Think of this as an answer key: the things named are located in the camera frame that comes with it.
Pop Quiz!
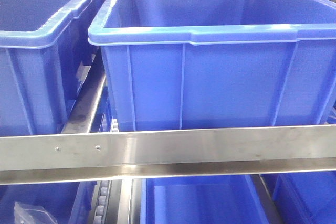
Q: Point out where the stainless steel shelf rack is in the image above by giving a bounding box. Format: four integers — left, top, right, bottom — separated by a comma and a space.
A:
1, 56, 335, 223

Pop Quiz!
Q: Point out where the blue plastic bin left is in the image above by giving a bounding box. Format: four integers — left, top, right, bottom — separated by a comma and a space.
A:
1, 0, 95, 136

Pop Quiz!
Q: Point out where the blue bin lower right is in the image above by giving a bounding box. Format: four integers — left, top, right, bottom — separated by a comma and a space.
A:
263, 172, 335, 223

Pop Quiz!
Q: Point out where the blue bin lower centre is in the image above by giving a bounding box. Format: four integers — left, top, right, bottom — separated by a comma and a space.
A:
140, 175, 269, 223

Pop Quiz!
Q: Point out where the blue plastic bin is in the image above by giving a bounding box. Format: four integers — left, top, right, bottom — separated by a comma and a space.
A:
1, 0, 95, 136
88, 0, 335, 131

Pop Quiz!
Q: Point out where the clear plastic bag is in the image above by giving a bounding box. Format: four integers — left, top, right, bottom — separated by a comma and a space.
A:
14, 202, 58, 224

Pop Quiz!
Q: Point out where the blue bin lower left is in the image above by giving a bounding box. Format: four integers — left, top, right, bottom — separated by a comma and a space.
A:
1, 182, 97, 223

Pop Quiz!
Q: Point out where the blue plastic bin centre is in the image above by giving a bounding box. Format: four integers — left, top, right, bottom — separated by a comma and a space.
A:
88, 0, 335, 131

